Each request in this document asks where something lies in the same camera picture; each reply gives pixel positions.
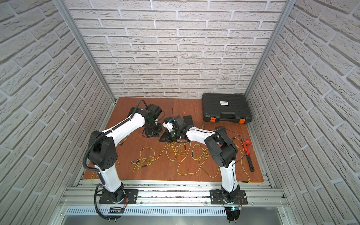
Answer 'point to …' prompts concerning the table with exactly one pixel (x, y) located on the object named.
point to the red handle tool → (246, 143)
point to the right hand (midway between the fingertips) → (161, 140)
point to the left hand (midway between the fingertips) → (162, 133)
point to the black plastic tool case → (226, 107)
